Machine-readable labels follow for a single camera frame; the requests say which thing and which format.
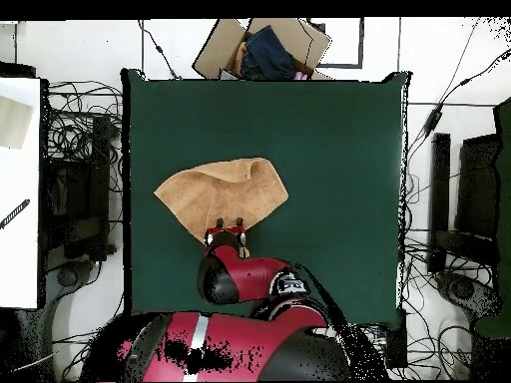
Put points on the tan terry towel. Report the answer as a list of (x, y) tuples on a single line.
[(223, 191)]

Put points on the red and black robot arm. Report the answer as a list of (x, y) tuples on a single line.
[(255, 275)]

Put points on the pink cloth item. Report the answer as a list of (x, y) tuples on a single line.
[(301, 76)]

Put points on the orange cloth item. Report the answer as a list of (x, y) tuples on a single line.
[(239, 58)]

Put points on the dark green table cloth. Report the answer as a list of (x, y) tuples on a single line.
[(339, 139)]

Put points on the black metal stand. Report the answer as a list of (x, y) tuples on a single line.
[(100, 159)]

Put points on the dark blue jeans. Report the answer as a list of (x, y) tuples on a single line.
[(267, 56)]

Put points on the brown cardboard box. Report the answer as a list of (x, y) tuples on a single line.
[(215, 52)]

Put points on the white desk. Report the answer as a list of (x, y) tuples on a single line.
[(20, 259)]

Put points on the beige cardboard piece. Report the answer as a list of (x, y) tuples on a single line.
[(14, 123)]

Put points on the dark green fabric sheet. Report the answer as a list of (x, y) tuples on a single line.
[(505, 199)]

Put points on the black metal frame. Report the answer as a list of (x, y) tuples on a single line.
[(477, 183)]

